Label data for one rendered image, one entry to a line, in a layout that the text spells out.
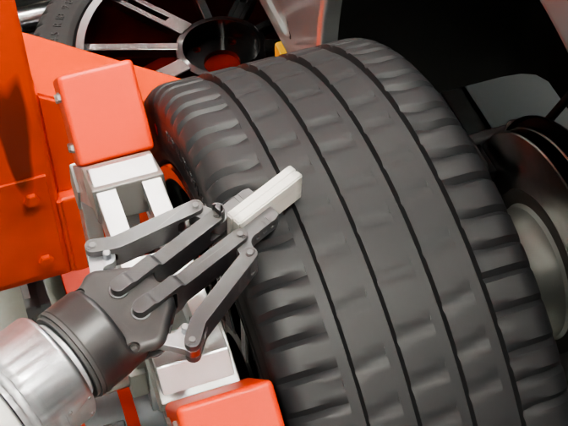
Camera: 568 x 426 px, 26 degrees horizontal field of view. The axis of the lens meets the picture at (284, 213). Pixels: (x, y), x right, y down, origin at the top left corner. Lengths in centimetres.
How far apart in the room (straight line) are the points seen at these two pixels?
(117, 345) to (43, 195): 79
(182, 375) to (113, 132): 31
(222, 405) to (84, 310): 12
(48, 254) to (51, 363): 89
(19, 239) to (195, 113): 66
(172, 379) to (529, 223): 51
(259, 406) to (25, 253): 87
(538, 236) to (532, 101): 149
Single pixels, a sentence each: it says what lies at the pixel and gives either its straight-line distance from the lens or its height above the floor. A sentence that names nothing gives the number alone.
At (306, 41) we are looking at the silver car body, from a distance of 164.
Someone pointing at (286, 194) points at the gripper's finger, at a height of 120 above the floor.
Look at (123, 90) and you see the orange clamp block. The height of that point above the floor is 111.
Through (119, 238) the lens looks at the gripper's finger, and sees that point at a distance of 95.
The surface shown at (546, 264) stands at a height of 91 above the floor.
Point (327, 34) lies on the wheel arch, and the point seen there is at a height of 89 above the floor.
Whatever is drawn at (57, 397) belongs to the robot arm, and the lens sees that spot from 87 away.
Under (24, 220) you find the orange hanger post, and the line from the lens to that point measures 169.
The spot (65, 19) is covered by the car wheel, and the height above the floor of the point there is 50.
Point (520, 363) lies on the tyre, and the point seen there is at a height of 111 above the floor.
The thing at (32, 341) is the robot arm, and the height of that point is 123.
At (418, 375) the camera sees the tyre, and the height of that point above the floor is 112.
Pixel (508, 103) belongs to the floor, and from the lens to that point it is 279.
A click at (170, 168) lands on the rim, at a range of 121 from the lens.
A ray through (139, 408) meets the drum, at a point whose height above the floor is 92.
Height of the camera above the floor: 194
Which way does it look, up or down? 50 degrees down
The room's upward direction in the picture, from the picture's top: straight up
